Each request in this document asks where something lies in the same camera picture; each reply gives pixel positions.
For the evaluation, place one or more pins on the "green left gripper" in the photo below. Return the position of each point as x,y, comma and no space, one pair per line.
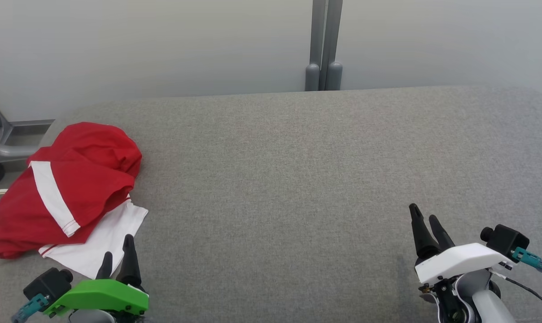
105,296

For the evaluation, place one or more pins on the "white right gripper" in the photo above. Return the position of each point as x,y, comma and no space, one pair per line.
464,260

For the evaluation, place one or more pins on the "red shirt with white sleeves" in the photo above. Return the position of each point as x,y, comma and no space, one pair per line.
105,233

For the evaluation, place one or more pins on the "red shorts with white stripes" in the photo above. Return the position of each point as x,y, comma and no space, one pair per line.
24,215

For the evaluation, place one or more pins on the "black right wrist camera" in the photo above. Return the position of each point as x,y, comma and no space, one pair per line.
506,240

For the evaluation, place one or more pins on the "teal left camera connector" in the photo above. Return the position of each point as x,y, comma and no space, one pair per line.
31,307

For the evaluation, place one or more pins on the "teal camera connector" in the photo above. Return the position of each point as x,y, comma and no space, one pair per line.
529,259
31,307

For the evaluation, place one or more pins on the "teal right camera connector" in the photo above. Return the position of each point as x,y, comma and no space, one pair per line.
529,259

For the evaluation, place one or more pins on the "grey metal frame with caster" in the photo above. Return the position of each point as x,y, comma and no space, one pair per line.
2,148

